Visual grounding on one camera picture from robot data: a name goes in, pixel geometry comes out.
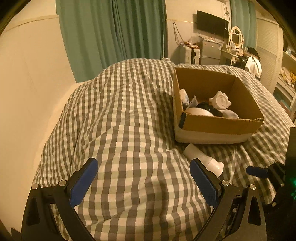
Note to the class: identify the white dressing table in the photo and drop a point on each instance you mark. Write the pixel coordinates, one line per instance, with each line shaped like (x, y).
(228, 57)

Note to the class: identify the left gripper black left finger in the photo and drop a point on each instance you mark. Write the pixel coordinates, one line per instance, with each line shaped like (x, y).
(38, 220)

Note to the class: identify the white round vanity mirror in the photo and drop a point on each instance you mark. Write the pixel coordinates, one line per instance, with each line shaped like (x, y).
(236, 38)

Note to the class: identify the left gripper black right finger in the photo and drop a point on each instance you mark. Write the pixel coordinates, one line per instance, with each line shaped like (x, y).
(237, 210)

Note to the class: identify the white tape roll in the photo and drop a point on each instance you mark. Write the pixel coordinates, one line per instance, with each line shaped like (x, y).
(198, 111)

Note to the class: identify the white suitcase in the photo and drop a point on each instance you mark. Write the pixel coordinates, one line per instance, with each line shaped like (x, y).
(189, 55)

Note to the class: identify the large green curtain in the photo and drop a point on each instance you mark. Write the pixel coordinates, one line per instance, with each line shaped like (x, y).
(97, 34)

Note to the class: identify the tissue pack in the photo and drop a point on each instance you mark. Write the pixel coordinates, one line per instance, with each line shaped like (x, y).
(184, 99)

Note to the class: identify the small green curtain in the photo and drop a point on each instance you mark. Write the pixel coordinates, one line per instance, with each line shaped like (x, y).
(243, 15)

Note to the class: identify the black sunglasses case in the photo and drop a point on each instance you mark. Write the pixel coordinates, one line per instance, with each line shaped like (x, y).
(210, 108)

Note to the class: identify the brown cardboard box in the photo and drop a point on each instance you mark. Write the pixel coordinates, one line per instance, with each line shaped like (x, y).
(204, 84)

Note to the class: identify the black wall television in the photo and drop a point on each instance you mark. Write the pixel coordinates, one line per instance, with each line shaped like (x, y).
(212, 24)

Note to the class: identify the white and blue sock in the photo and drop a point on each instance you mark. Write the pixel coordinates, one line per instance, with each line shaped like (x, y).
(226, 113)

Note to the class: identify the silver mini fridge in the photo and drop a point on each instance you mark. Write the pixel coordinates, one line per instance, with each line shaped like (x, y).
(210, 53)

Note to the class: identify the white wardrobe shelves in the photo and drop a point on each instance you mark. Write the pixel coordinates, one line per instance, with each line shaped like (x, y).
(275, 62)

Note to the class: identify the white spray bottle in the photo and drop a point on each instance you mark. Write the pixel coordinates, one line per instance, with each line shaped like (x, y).
(191, 152)

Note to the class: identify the white garment on chair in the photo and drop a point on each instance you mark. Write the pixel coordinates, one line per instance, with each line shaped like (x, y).
(254, 67)

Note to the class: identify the grey checked duvet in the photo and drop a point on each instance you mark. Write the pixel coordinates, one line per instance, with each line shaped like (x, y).
(124, 119)

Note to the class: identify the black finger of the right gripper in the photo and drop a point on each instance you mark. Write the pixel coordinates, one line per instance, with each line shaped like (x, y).
(257, 172)

